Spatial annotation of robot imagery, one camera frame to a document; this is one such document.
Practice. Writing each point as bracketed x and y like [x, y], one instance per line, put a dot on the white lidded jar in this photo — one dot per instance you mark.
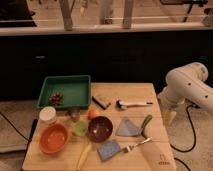
[48, 115]

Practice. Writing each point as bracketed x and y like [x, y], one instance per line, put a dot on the white handled dish brush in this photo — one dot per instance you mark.
[124, 104]

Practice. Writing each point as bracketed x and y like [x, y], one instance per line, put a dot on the red berry cluster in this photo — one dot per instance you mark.
[55, 99]

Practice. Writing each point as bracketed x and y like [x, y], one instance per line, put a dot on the blue sponge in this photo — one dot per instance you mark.
[108, 150]

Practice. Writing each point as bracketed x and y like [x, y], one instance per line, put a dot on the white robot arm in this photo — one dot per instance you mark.
[186, 82]

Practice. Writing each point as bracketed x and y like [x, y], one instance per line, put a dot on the yellow banana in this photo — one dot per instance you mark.
[83, 156]

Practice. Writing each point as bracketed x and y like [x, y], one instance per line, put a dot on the silver fork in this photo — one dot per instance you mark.
[132, 146]

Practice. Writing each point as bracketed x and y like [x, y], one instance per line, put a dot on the dark maroon bowl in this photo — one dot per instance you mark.
[100, 129]

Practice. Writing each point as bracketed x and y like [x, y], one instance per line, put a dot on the small brown cup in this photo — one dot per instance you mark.
[74, 114]

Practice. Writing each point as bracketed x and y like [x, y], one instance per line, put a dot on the orange fruit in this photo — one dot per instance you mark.
[92, 113]

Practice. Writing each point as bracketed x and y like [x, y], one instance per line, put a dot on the orange bowl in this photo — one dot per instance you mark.
[53, 139]

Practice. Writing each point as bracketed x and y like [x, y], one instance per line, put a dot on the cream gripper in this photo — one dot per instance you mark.
[169, 116]

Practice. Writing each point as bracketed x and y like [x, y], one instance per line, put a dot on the green plastic tray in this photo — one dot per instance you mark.
[75, 91]

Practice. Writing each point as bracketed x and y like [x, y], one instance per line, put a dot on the small green cup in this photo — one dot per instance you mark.
[80, 128]

